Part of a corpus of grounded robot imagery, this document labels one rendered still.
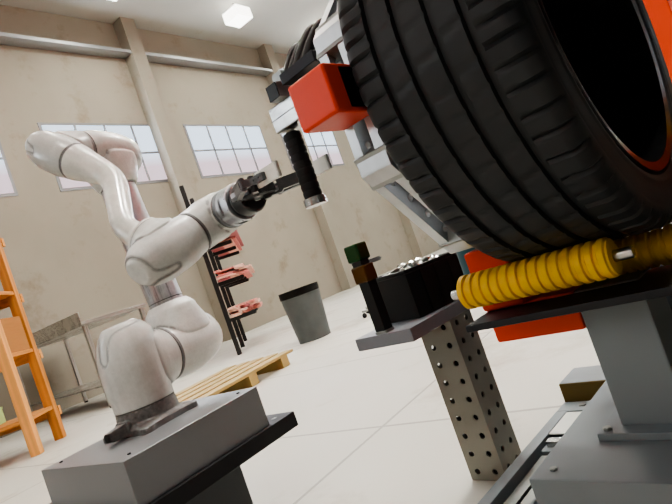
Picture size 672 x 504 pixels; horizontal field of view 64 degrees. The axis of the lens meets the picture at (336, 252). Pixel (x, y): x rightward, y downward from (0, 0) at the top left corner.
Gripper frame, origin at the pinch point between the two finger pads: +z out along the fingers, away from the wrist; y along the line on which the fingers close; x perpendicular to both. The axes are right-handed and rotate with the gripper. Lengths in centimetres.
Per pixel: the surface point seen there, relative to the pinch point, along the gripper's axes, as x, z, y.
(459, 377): -56, -8, -35
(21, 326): 23, -468, -73
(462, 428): -69, -12, -35
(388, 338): -39.2, -8.0, -15.8
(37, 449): -79, -434, -46
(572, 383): -70, 6, -62
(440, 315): -38.8, -1.3, -27.7
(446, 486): -83, -21, -32
